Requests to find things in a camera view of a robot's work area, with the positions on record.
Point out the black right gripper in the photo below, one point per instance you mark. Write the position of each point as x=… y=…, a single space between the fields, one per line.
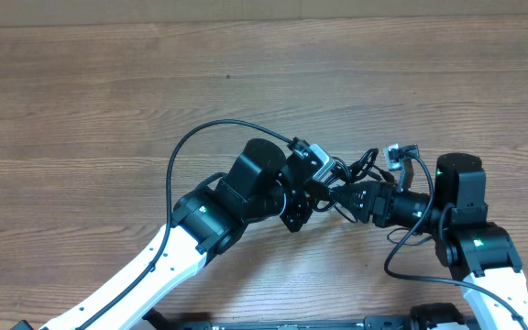
x=379 y=201

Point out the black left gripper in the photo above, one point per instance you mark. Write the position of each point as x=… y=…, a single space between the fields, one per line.
x=302 y=203

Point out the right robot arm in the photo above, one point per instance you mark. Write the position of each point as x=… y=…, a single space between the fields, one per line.
x=480 y=255

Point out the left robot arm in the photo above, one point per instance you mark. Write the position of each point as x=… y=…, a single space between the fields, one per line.
x=262 y=183

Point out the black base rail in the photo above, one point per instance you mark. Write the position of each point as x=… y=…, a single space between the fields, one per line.
x=430 y=316

